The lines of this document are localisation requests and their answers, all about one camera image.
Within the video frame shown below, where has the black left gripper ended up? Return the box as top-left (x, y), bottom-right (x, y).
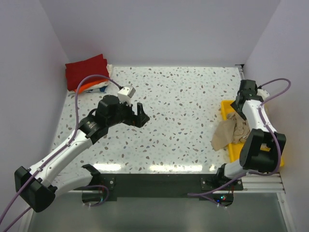
top-left (107, 97), bottom-right (149, 128)

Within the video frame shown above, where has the beige t-shirt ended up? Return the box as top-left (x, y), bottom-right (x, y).
top-left (211, 112), bottom-right (250, 151)

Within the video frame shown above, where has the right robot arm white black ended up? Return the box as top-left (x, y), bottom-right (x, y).
top-left (213, 79), bottom-right (291, 190)

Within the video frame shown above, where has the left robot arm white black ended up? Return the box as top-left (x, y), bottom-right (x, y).
top-left (14, 95), bottom-right (150, 213)

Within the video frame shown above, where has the yellow plastic tray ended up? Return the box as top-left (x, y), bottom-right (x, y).
top-left (221, 100), bottom-right (287, 168)

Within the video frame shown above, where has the folded white blue t-shirt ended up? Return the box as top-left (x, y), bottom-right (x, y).
top-left (85, 86), bottom-right (108, 93)

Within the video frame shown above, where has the folded orange t-shirt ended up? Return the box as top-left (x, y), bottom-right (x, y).
top-left (74, 81), bottom-right (98, 94)

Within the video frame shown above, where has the folded red t-shirt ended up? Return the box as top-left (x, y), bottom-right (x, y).
top-left (65, 54), bottom-right (110, 91)

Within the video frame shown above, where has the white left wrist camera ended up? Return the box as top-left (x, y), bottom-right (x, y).
top-left (117, 86), bottom-right (136, 106)

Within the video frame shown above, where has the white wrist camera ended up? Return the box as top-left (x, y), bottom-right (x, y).
top-left (117, 86), bottom-right (136, 106)
top-left (257, 88), bottom-right (270, 101)

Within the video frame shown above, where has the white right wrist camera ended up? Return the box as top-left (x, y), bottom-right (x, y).
top-left (257, 88), bottom-right (270, 101)

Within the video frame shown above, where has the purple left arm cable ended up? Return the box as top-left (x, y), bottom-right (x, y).
top-left (0, 74), bottom-right (126, 228)

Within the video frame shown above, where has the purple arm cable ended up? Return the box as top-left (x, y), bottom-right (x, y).
top-left (187, 77), bottom-right (292, 208)
top-left (0, 74), bottom-right (126, 228)

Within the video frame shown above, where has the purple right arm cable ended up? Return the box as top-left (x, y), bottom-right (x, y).
top-left (187, 77), bottom-right (292, 208)

